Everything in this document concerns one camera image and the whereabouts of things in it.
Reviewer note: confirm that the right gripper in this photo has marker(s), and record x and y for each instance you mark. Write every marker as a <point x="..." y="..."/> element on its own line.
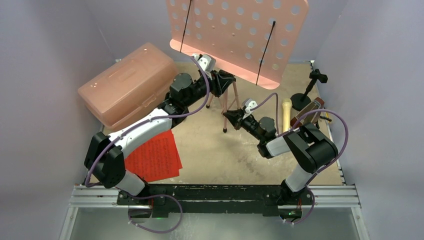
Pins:
<point x="241" y="118"/>

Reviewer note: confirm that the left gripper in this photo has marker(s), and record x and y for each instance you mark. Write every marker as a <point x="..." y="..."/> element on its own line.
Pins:
<point x="219" y="82"/>

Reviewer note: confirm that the pink tripod music stand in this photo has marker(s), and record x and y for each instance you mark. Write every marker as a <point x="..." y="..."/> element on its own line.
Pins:
<point x="252" y="39"/>

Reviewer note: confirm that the cream microphone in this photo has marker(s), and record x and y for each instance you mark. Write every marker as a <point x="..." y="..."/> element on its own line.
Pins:
<point x="286" y="114"/>

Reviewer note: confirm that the brown metronome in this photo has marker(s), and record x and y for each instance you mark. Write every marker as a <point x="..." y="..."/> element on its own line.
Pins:
<point x="316" y="104"/>

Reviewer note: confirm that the red sheet music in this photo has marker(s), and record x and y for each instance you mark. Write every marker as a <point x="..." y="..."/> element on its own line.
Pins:
<point x="155" y="160"/>
<point x="178" y="159"/>

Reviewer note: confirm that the black pliers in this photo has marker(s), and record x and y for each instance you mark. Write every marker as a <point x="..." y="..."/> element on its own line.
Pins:
<point x="323" y="118"/>

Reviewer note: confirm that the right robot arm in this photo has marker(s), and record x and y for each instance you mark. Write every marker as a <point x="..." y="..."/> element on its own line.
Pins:
<point x="311" y="149"/>

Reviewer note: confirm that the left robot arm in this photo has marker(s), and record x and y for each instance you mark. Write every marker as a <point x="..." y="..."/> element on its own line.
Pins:
<point x="106" y="153"/>

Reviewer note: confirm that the black microphone stand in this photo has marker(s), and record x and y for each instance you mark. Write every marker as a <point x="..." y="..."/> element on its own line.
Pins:
<point x="301" y="100"/>

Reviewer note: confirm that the pink plastic storage box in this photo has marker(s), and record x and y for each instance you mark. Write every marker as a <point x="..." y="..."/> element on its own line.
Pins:
<point x="131" y="88"/>

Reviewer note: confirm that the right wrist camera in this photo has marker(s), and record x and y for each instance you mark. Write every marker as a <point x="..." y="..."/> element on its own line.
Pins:
<point x="248" y="106"/>

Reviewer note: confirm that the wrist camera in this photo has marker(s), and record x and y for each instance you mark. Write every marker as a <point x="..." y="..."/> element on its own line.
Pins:
<point x="248" y="106"/>
<point x="206" y="62"/>

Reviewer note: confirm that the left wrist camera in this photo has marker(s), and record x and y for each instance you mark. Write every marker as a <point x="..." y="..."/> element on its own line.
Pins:
<point x="206" y="62"/>

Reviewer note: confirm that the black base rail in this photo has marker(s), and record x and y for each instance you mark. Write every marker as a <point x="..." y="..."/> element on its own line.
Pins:
<point x="161" y="199"/>

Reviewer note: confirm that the aluminium frame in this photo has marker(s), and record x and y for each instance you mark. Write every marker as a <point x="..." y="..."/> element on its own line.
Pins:
<point x="215" y="157"/>

